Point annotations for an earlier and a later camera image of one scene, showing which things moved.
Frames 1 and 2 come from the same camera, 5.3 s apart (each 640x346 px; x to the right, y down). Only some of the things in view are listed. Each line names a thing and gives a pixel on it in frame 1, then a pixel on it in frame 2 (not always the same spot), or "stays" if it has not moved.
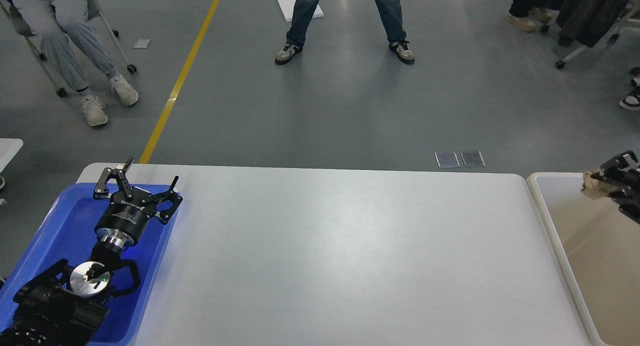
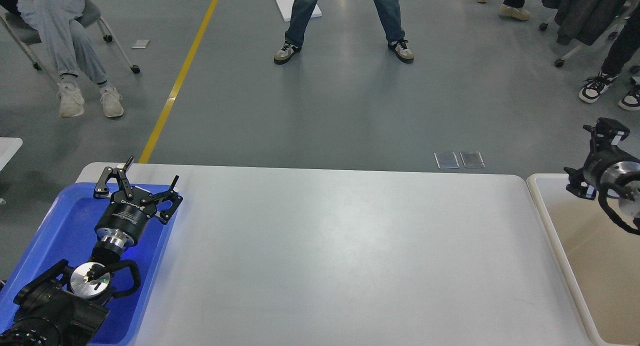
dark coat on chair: (586, 13) stays
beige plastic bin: (597, 245) stays
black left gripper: (121, 222) stays
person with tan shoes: (529, 2) -> (513, 3)
